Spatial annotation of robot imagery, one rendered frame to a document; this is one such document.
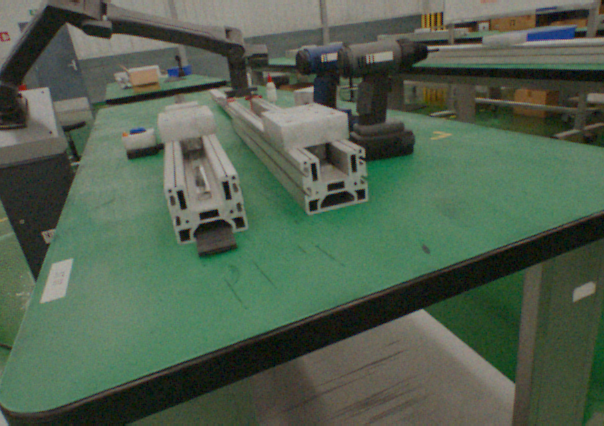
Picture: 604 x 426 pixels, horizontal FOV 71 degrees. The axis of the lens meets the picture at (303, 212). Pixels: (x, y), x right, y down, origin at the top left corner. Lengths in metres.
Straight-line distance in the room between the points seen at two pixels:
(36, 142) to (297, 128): 1.06
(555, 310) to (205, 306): 0.60
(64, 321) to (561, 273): 0.71
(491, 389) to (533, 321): 0.36
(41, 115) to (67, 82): 10.82
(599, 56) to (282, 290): 1.81
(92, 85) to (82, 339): 12.01
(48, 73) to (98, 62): 1.16
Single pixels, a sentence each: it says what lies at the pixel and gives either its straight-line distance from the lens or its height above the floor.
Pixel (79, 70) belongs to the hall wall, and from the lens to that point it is 12.40.
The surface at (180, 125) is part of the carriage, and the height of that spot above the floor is 0.89.
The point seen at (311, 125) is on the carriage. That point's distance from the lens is 0.68.
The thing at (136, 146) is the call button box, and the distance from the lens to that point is 1.24.
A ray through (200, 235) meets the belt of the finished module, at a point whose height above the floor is 0.79.
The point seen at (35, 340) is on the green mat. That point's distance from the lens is 0.52.
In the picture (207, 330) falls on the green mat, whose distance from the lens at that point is 0.43.
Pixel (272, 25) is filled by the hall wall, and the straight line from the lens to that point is 13.12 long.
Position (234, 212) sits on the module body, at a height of 0.81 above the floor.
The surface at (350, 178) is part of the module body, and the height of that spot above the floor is 0.82.
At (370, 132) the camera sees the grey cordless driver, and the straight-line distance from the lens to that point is 0.86.
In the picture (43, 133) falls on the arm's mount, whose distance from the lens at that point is 1.59.
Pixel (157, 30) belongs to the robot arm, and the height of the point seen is 1.09.
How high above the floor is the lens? 1.03
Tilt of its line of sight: 22 degrees down
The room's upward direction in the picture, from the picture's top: 8 degrees counter-clockwise
